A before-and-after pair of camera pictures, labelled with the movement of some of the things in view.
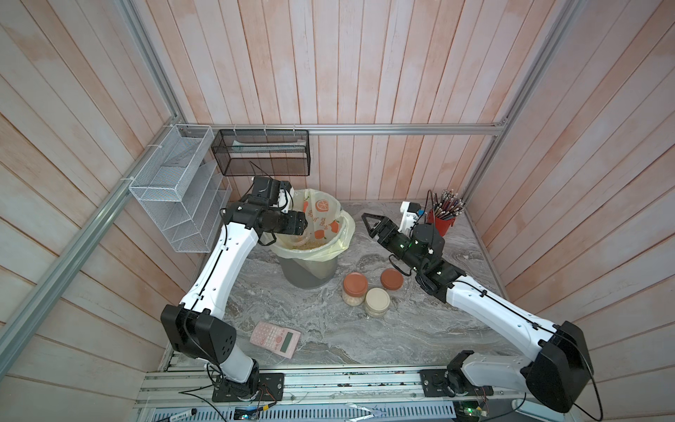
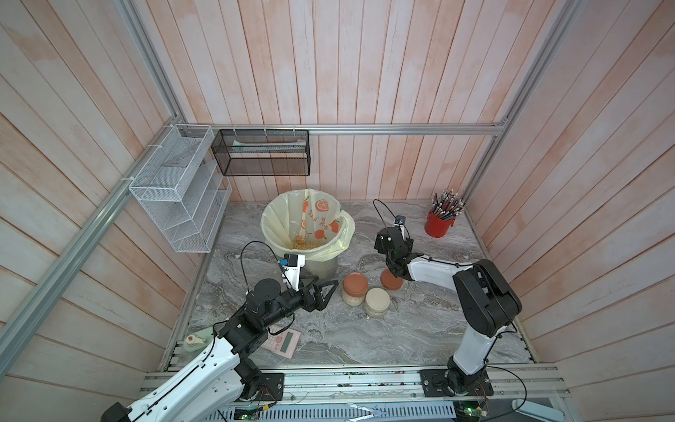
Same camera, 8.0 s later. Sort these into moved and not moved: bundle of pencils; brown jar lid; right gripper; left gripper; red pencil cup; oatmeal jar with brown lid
Moved: left gripper; right gripper
Not moved: red pencil cup; oatmeal jar with brown lid; brown jar lid; bundle of pencils
